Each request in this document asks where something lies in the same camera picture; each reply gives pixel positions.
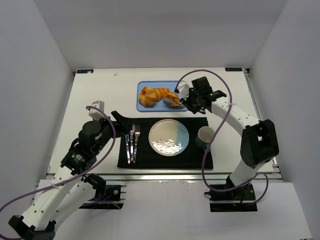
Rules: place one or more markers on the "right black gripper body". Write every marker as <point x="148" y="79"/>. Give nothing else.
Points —
<point x="190" y="102"/>

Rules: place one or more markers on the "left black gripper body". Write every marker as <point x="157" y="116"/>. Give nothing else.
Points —
<point x="116" y="124"/>

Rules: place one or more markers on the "metal tongs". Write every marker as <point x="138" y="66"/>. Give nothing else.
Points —
<point x="172" y="99"/>

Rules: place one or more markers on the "orange bagel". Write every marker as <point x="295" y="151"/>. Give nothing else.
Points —
<point x="171" y="98"/>

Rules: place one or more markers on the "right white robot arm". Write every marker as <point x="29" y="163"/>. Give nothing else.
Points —
<point x="259" y="143"/>

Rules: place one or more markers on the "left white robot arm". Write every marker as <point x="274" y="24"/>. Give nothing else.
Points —
<point x="72" y="185"/>

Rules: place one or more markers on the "brown bread slice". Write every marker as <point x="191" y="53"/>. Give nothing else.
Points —
<point x="173" y="105"/>

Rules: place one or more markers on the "round knotted bread roll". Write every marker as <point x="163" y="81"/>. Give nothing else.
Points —
<point x="147" y="96"/>

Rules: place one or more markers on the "silver spoon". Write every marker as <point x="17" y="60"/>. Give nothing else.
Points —
<point x="132" y="131"/>

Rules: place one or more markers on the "silver knife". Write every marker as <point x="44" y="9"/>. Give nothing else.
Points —
<point x="127" y="141"/>

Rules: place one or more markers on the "silver fork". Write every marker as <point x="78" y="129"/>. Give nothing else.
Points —
<point x="136" y="137"/>

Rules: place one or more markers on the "dark green mug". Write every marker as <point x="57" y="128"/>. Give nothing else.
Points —
<point x="203" y="137"/>

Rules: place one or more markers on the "blue plastic tray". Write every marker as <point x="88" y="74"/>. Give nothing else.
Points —
<point x="160" y="106"/>

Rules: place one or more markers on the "right blue corner label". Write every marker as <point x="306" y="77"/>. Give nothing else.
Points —
<point x="233" y="69"/>

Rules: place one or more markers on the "blue corner label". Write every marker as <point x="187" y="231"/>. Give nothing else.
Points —
<point x="84" y="71"/>
<point x="233" y="69"/>

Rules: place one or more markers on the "white and blue plate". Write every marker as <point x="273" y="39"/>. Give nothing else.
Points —
<point x="168" y="137"/>

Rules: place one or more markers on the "striped croissant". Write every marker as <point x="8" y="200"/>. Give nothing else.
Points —
<point x="160" y="92"/>

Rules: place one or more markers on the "black placemat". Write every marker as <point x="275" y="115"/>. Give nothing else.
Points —
<point x="147" y="158"/>

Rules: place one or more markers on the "left blue corner label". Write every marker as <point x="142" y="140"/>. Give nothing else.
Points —
<point x="84" y="71"/>

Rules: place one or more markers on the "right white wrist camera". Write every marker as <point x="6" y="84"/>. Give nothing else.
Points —
<point x="182" y="88"/>

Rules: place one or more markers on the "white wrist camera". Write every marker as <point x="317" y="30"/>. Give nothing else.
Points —
<point x="182" y="88"/>
<point x="96" y="112"/>

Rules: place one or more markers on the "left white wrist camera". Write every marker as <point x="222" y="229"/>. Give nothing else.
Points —
<point x="96" y="112"/>

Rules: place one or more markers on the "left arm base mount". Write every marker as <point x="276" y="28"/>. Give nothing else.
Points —
<point x="107" y="195"/>

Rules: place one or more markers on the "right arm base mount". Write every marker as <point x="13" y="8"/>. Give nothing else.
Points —
<point x="239" y="200"/>

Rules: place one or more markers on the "aluminium frame rail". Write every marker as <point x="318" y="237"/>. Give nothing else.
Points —
<point x="110" y="172"/>

